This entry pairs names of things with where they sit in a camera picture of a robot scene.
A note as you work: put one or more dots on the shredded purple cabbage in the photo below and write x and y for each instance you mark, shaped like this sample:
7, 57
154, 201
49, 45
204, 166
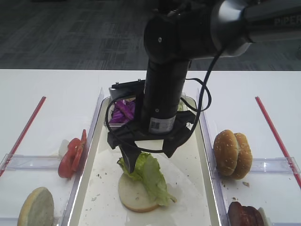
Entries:
123, 112

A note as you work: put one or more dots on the upper right clear holder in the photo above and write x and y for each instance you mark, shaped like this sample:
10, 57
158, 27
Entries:
281, 165

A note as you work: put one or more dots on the red tape strip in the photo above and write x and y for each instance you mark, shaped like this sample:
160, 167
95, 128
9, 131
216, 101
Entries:
279, 141
22, 136

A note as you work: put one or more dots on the right red tape strip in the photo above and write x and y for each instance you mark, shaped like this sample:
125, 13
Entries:
279, 141

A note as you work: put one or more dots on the long clear divider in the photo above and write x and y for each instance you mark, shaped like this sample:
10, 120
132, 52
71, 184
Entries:
216, 186
64, 220

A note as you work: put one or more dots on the white onion slice left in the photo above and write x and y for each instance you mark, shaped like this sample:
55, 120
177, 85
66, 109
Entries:
62, 150

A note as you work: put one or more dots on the meat patty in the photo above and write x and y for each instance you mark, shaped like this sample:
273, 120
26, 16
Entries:
237, 215
252, 216

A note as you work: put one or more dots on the front meat patty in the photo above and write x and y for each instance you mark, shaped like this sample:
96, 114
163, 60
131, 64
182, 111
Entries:
237, 215

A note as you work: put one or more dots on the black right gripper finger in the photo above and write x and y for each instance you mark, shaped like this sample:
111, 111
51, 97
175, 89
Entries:
172, 143

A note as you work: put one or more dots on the sesame bun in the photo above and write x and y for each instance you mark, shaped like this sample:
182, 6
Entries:
245, 157
226, 152

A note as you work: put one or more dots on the green lettuce leaf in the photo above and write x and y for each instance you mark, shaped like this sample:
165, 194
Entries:
147, 170

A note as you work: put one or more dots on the front tomato slice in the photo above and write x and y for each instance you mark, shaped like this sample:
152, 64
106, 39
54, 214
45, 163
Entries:
64, 169

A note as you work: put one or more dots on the clear plastic salad container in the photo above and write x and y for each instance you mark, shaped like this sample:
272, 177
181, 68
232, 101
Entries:
122, 122

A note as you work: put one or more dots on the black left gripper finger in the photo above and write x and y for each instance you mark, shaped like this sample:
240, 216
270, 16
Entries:
130, 153

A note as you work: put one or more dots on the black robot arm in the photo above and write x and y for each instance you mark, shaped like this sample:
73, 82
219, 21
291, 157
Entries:
225, 29

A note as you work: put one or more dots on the left long clear divider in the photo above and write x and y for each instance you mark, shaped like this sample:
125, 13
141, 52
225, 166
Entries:
64, 220

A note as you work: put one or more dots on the rear meat patty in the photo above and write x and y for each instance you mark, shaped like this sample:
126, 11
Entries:
252, 216

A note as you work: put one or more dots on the white slice beside patties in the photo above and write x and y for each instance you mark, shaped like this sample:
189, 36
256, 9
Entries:
266, 220

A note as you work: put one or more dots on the bottom bun slice on tray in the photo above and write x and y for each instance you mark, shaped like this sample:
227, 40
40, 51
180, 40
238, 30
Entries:
134, 196

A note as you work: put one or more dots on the clear holder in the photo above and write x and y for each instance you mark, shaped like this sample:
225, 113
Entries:
281, 165
29, 162

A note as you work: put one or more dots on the left red tape strip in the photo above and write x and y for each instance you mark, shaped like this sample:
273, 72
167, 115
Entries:
22, 136

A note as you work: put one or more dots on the rear sesame bun top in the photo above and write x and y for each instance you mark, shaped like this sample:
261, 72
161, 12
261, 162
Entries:
245, 157

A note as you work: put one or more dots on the right long clear divider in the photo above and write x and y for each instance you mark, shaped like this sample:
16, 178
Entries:
216, 186

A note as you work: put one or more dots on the rear tomato slice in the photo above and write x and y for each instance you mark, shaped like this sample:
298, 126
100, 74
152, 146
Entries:
79, 151

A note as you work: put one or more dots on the tomato slice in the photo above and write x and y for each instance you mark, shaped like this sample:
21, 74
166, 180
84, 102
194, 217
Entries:
79, 151
64, 169

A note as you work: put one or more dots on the standing bun half left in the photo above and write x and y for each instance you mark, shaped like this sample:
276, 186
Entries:
38, 209

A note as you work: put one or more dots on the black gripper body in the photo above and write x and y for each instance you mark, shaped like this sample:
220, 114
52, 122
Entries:
135, 130

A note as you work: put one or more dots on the front sesame bun top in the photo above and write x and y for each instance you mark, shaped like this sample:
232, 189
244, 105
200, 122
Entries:
226, 152

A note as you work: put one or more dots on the white metal serving tray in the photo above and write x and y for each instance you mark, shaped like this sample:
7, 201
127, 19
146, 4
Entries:
108, 197

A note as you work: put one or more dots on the upper left clear holder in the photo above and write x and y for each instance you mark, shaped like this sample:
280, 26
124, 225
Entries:
29, 162

